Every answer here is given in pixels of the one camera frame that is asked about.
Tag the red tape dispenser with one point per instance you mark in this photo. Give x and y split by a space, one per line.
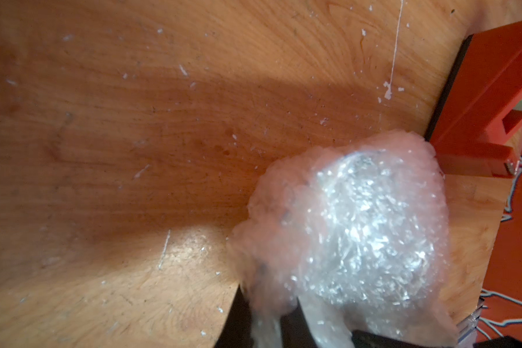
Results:
476 115

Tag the clear bubble wrap sheet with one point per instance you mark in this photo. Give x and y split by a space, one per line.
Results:
356 236

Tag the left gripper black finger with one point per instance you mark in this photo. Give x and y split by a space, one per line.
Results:
236 332

